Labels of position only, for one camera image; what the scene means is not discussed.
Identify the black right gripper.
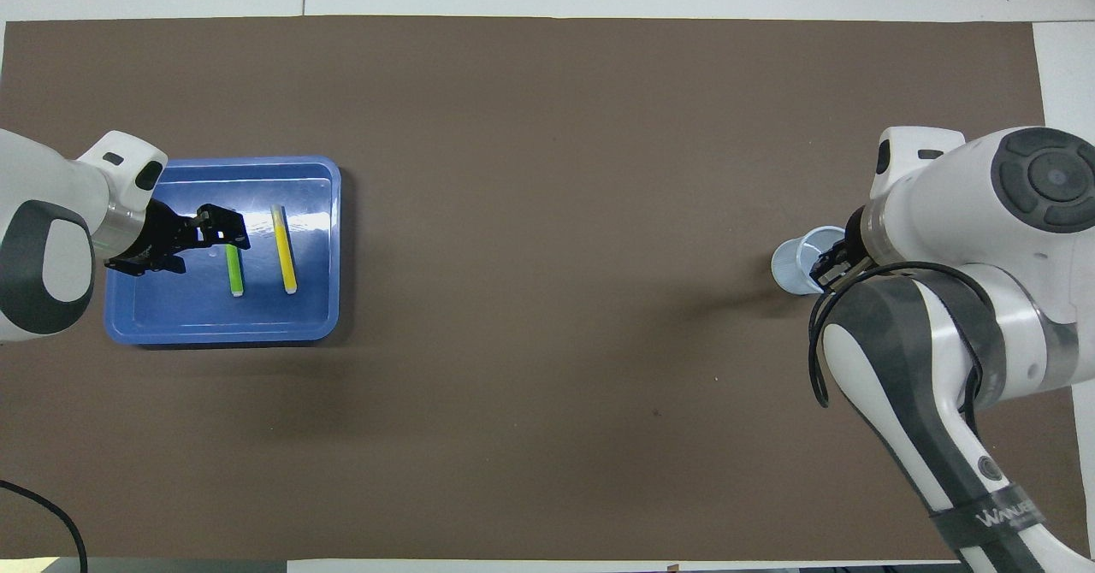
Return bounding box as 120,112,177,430
808,207,875,293

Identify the translucent plastic cup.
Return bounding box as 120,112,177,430
770,225,848,298

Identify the yellow pen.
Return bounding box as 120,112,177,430
270,204,299,296

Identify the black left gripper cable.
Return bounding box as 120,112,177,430
0,479,89,573

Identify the blue plastic tray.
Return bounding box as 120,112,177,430
104,156,342,347

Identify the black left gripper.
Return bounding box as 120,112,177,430
104,199,251,276

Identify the brown table mat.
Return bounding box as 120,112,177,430
0,15,1092,561

